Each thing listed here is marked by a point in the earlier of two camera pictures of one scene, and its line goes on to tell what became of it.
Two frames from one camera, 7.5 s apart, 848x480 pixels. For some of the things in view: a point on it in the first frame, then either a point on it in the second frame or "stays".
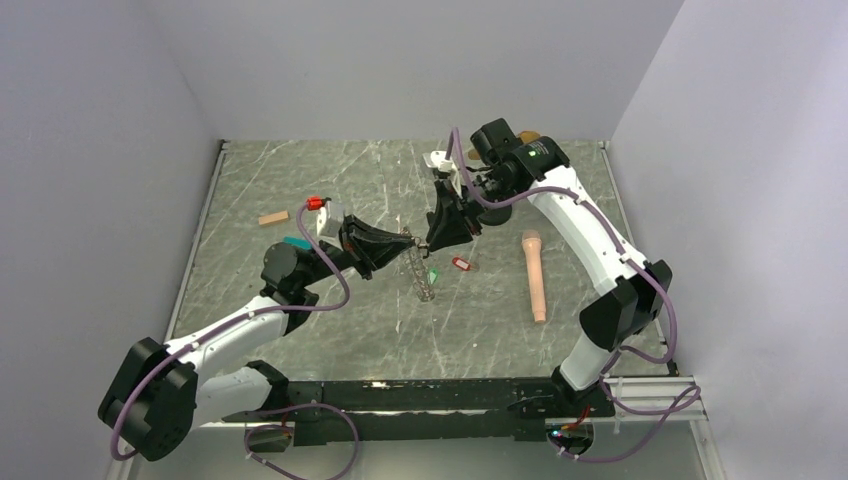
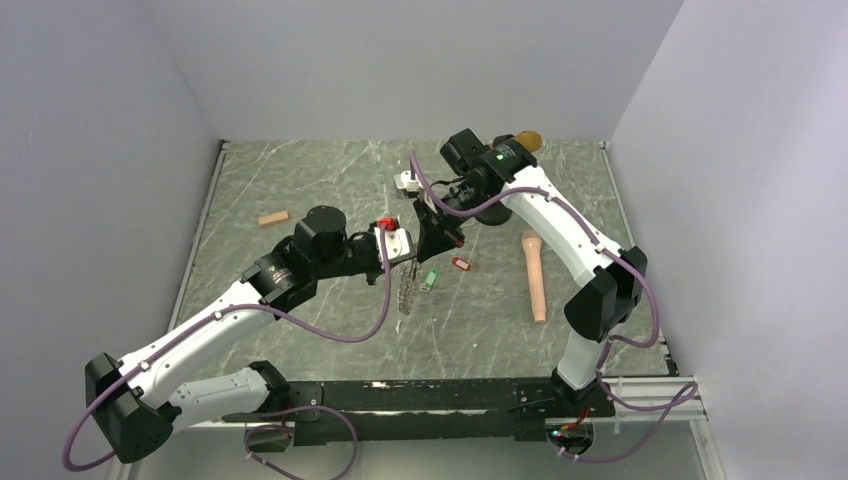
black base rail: x=365 y=411 stays
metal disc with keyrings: x=419 y=268 → x=407 y=288
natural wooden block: x=267 y=219 stays
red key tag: x=461 y=263 stays
